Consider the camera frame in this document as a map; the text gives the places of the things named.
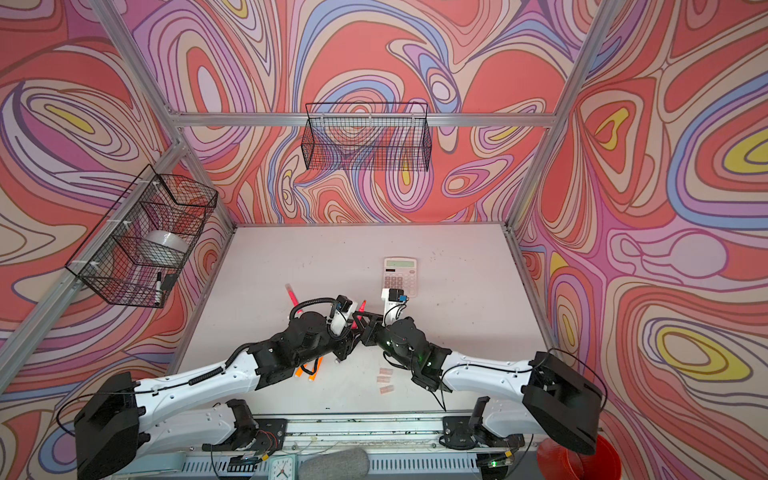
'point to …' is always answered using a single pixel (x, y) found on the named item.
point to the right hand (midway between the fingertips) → (355, 321)
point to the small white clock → (282, 467)
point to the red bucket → (556, 462)
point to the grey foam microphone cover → (346, 464)
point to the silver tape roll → (170, 239)
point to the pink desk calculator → (401, 272)
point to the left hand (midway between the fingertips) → (366, 326)
